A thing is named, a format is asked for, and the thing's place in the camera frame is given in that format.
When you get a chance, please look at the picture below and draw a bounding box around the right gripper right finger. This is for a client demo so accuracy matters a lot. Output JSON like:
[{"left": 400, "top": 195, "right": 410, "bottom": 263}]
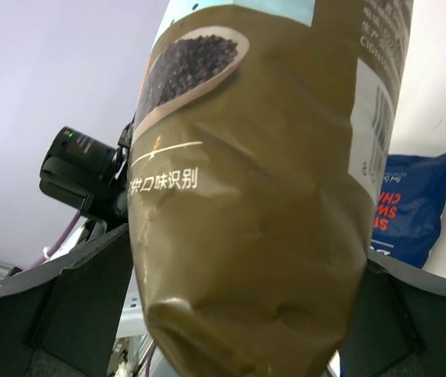
[{"left": 338, "top": 258, "right": 446, "bottom": 377}]

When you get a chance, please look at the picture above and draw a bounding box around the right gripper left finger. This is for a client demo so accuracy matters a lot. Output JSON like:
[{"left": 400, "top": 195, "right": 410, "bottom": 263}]
[{"left": 0, "top": 223, "right": 136, "bottom": 377}]

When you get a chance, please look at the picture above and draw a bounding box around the blue Burts bag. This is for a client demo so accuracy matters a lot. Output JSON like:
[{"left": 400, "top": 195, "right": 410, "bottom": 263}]
[{"left": 370, "top": 154, "right": 446, "bottom": 269}]

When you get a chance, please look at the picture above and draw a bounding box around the light blue cassava chips bag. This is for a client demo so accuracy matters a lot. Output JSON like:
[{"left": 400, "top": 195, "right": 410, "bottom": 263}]
[{"left": 128, "top": 0, "right": 413, "bottom": 376}]

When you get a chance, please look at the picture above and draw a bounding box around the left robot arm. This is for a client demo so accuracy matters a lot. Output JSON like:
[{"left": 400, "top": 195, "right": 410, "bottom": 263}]
[{"left": 39, "top": 122, "right": 133, "bottom": 230}]

